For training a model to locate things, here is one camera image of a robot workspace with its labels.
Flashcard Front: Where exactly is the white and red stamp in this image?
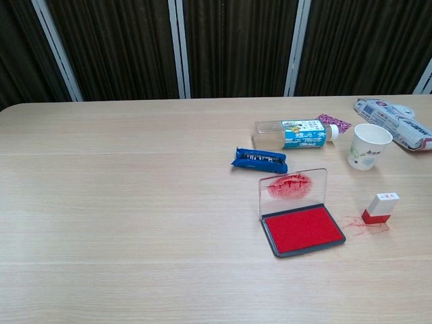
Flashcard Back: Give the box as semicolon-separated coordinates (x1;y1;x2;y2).
360;192;400;225

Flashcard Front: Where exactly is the red ink pad with clear lid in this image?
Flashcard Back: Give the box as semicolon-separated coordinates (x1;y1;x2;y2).
258;167;347;259

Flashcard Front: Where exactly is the blue snack wrapper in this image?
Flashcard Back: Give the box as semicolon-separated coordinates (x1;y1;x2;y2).
230;146;289;175

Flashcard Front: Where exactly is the clear plastic bottle blue label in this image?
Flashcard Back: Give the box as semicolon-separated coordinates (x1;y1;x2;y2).
250;117;340;151

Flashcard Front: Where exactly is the purple patterned packet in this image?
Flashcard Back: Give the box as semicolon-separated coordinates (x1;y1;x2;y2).
315;113;352;134

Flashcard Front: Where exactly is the white paper cup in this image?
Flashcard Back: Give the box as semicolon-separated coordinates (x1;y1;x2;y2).
347;123;394;171

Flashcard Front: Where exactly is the white printed snack bag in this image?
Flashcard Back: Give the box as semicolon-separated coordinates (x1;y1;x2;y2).
352;97;432;154

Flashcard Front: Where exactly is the white folding screen frame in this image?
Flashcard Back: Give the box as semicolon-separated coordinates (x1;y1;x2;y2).
30;0;432;103

